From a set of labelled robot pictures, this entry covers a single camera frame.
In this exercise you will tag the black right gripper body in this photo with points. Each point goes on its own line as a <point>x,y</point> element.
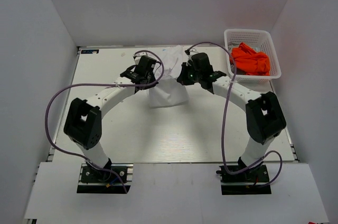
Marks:
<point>193,76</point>

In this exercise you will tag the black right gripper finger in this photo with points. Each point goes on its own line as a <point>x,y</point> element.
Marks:
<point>184,69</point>
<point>183,80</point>

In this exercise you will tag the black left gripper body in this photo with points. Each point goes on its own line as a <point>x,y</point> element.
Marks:
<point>151,78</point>

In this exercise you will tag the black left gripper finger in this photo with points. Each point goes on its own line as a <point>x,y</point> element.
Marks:
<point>139,88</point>
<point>151,80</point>

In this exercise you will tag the white t-shirt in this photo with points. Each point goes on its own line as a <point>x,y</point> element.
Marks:
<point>168,92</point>

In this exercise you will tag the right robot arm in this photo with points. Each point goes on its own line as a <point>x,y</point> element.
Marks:
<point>264,116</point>

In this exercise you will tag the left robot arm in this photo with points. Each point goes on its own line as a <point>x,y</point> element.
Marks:
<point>83,124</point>

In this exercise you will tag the grey t-shirt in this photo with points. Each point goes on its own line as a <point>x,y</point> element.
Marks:
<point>232,46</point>

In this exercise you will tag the orange t-shirt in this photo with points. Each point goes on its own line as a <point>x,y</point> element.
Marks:
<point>250,62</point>

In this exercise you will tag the blue table label sticker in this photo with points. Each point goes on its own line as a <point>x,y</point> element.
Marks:
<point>90,51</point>

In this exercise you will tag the white plastic laundry basket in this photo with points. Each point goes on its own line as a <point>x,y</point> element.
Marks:
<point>259,40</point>

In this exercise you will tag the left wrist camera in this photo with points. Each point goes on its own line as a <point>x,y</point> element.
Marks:
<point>137,58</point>

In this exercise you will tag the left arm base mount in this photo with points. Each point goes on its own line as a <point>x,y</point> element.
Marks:
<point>100,182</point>

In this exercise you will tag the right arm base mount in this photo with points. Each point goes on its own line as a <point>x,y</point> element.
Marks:
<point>247,183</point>

